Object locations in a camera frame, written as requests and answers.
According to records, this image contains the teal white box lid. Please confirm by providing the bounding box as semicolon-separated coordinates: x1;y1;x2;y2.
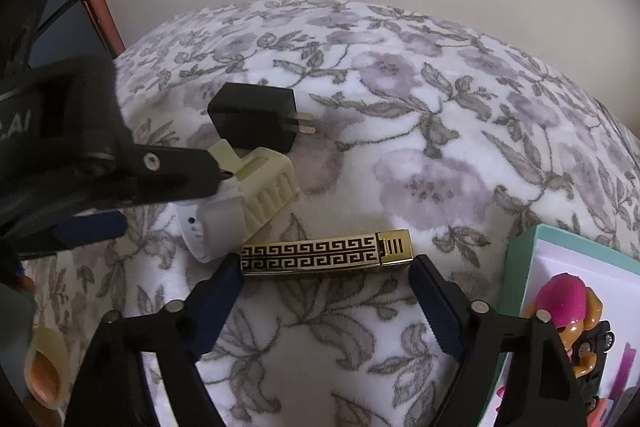
498;225;639;426

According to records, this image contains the floral grey white blanket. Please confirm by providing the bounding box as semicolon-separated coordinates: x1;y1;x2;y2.
22;0;640;427

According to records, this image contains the purple stick package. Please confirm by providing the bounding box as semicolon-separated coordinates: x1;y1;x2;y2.
608;343;637;402

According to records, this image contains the orange blue gravity knife toy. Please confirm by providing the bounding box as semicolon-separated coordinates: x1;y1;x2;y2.
587;398;623;427

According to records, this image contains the cream hair claw clip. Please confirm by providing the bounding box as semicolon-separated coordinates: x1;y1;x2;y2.
208;140;299;243

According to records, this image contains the salmon pink board edge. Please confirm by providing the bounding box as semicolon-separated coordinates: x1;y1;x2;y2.
82;0;126;58

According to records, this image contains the black toy car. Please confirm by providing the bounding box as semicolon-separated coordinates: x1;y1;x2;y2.
570;321;615;414

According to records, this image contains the pink brown dog toy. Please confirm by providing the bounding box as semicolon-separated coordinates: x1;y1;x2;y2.
522;273;603;358

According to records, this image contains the dark blue cabinet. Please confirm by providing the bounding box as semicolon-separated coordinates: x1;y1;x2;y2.
11;0;105;68

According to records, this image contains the black power adapter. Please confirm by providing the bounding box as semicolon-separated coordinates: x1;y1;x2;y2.
207;82;316;154

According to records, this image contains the gold black patterned lighter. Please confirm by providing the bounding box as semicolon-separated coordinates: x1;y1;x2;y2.
241;230;414;277

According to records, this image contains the person's left hand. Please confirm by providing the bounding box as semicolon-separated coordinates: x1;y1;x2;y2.
0;275;68;427

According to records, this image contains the white smartwatch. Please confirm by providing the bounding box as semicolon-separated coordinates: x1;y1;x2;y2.
171;176;245;263

